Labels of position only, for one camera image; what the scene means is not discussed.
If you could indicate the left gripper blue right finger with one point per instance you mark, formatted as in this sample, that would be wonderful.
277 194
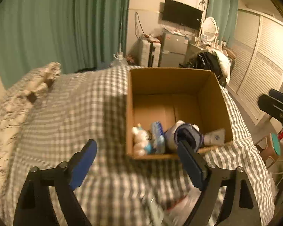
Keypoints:
194 164

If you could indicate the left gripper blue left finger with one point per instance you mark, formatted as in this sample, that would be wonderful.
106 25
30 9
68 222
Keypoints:
81 162

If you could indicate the grey squeeze tube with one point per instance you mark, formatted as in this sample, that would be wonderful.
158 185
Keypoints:
214 138

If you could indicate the white blue round bottle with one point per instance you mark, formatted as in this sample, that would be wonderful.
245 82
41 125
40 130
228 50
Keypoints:
182 131

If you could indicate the brown stool teal seat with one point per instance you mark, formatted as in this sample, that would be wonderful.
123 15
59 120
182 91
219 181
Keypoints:
272 149

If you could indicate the white louvered wardrobe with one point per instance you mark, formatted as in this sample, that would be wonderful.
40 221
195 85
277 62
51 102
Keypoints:
258 46

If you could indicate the clear plastic bag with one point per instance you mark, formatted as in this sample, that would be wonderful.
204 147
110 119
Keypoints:
179 213

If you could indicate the blue white packet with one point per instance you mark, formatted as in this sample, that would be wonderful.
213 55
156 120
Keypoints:
158 138

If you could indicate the grey checkered bed sheet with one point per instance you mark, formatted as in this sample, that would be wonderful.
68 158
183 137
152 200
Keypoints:
78 107

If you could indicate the brown cardboard box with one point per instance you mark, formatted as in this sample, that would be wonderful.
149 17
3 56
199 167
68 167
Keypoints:
168 95

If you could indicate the patterned white pillow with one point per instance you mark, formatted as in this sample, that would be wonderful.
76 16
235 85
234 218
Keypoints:
14 108

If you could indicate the white oval vanity mirror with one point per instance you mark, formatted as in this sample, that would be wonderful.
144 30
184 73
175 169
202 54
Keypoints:
209 30

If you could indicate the clear water bottle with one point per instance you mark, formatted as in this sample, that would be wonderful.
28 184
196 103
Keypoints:
119 58

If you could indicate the green curtain right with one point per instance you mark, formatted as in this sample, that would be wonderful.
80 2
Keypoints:
224 13

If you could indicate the green curtain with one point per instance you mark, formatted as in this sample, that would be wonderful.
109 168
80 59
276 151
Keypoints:
224 13
78 34

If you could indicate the small silver refrigerator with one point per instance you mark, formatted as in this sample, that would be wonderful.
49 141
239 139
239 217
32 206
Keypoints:
173 50

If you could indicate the white suitcase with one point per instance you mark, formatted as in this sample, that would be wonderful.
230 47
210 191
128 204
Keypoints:
149 52

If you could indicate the green curtain left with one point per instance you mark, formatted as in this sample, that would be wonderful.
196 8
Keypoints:
78 34

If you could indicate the black wall television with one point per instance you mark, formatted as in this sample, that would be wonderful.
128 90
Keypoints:
182 14

